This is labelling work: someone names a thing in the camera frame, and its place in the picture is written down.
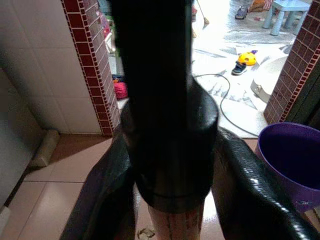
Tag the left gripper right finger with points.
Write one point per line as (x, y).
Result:
(245, 195)

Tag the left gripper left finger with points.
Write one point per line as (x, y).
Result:
(105, 200)

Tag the brown paper scrap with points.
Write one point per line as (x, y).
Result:
(146, 233)

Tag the purple plastic bucket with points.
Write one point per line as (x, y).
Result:
(290, 155)

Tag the grey metal cabinet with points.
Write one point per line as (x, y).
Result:
(15, 140)

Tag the white plastic basin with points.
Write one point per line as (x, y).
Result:
(267, 75)

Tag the dark blue child shoe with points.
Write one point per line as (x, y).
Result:
(241, 13)
(238, 69)

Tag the yellow round toy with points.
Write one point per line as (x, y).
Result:
(246, 59)

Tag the light blue plastic stool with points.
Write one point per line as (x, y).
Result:
(287, 5)

